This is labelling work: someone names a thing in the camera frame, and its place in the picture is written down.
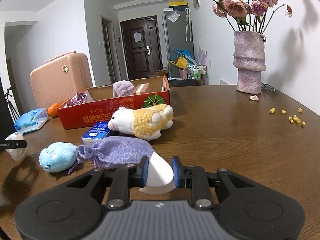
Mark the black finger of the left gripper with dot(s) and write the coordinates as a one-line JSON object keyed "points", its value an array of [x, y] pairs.
{"points": [[12, 144]]}

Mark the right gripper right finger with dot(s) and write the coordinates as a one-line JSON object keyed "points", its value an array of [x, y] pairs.
{"points": [[193, 178]]}

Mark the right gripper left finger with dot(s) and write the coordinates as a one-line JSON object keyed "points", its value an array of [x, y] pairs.
{"points": [[123, 179]]}

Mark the purple drawstring pouch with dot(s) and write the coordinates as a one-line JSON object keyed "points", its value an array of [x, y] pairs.
{"points": [[113, 152]]}

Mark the white round pad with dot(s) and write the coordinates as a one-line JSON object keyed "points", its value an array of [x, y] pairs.
{"points": [[160, 177]]}

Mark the light blue plush toy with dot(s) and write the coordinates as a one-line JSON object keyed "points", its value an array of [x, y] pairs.
{"points": [[57, 157]]}

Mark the yellow white plush toy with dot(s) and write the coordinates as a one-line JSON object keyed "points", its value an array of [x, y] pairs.
{"points": [[144, 123]]}

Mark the purple satin scrunchie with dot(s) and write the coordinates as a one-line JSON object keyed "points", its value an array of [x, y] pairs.
{"points": [[78, 99]]}

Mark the fluffy purple headband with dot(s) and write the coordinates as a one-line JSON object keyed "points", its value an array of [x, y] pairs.
{"points": [[122, 88]]}

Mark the black paper bag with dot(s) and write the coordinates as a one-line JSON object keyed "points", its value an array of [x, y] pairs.
{"points": [[6, 122]]}

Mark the blue tissue pack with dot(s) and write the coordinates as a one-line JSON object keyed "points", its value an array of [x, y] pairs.
{"points": [[31, 121]]}

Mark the blue white small box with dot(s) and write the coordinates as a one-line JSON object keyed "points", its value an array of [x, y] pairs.
{"points": [[99, 131]]}

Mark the orange fruit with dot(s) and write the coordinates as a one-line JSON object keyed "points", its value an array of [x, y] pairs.
{"points": [[52, 110]]}

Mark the red cardboard box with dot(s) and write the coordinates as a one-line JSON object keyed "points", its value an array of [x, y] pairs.
{"points": [[100, 103]]}

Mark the pink striped sponge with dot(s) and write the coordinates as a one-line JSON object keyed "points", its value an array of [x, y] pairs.
{"points": [[142, 89]]}

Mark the pink suitcase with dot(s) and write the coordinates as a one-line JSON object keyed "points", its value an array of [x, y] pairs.
{"points": [[60, 78]]}

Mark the black chair back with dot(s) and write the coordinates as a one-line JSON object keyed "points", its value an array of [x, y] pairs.
{"points": [[183, 83]]}

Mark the fallen rose petal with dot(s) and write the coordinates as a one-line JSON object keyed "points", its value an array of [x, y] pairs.
{"points": [[254, 98]]}

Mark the yellow crumbs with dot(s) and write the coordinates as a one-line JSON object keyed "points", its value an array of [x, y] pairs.
{"points": [[293, 119]]}

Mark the utility cart with bottles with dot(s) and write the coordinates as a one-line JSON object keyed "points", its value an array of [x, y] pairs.
{"points": [[198, 72]]}

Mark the brown cardboard box on floor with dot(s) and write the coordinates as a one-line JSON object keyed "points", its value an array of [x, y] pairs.
{"points": [[162, 72]]}

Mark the yellow blue bags pile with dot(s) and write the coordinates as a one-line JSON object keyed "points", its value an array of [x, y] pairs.
{"points": [[183, 59]]}

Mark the purple textured vase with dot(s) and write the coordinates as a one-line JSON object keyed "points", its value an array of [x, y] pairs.
{"points": [[249, 59]]}

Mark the dark brown door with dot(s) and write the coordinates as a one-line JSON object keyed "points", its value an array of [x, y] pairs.
{"points": [[142, 47]]}

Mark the grey refrigerator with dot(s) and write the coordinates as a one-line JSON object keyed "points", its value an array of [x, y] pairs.
{"points": [[178, 34]]}

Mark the dried pink roses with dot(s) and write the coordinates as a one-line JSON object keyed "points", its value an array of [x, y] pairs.
{"points": [[250, 15]]}

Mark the wall electrical panel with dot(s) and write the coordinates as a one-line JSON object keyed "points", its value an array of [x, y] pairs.
{"points": [[196, 4]]}

